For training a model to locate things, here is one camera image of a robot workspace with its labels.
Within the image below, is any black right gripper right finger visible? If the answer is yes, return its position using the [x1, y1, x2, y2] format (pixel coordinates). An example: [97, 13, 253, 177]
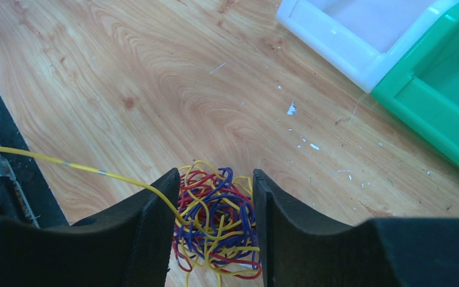
[253, 169, 459, 286]

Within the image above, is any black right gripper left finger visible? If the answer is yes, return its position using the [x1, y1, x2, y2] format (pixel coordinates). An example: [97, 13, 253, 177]
[0, 169, 179, 286]

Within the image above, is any yellow wire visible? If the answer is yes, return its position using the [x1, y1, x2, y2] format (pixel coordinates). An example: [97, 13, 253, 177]
[0, 145, 186, 227]

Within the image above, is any green plastic bin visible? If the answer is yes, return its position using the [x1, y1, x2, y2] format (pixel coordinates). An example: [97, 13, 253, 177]
[372, 3, 459, 167]

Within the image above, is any white plastic bin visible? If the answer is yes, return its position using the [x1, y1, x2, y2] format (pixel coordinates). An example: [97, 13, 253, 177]
[276, 0, 458, 93]

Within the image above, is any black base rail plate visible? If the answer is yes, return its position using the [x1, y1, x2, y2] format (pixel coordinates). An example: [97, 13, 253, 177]
[0, 95, 68, 228]

